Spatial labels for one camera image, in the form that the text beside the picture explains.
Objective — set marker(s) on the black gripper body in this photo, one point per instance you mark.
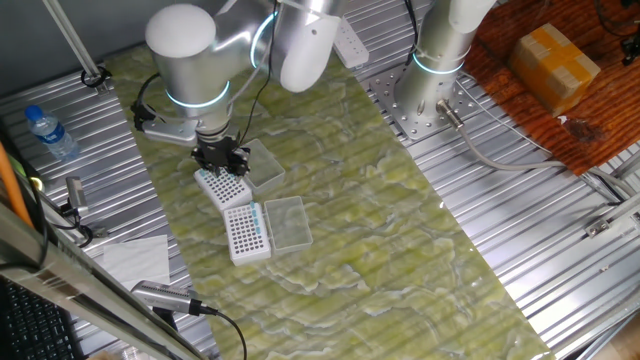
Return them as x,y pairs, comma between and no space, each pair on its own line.
220,150

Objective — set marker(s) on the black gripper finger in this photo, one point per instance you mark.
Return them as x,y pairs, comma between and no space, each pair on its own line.
241,161
202,161

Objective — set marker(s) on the white pipette tip rack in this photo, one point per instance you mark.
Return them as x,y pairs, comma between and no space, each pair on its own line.
245,240
225,192

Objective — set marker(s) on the cardboard box with yellow tape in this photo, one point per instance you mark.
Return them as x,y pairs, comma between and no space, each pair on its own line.
550,70

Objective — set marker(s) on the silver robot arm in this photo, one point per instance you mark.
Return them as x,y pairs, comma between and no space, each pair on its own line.
190,75

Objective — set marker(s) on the clear plastic box lid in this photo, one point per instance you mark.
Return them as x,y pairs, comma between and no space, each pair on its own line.
288,225
265,167

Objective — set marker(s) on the white paper sheet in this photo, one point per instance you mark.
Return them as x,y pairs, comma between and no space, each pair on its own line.
135,260

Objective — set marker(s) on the black clamp tool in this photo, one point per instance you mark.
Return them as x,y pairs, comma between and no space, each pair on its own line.
80,230

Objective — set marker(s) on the clear water bottle blue cap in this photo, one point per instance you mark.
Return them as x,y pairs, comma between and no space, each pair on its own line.
55,137

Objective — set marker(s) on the white power strip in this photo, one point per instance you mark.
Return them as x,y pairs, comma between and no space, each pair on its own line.
350,47

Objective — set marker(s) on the green marble pattern mat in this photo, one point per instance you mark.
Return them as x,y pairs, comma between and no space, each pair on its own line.
375,250

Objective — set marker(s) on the aluminium pole with black clamp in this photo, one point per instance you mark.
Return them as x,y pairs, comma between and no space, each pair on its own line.
73,40

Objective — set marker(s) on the orange tube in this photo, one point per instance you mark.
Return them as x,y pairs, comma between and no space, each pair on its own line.
13,187

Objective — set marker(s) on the black keyboard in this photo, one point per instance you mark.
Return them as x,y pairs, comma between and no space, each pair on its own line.
35,330

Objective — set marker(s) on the reddish brown wooden table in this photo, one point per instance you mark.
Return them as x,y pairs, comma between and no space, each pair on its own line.
615,125

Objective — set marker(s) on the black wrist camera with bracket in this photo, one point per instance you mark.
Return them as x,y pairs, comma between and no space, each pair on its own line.
170,132

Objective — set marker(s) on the small silver side camera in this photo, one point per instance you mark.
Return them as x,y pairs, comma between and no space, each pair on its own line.
76,192

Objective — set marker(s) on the large silver camera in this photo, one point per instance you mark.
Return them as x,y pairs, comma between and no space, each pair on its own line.
160,296

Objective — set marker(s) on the aluminium frame beam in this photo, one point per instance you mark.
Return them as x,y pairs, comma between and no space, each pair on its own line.
60,277

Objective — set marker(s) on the aluminium profile with bracket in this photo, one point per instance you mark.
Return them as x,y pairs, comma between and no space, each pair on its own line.
597,227

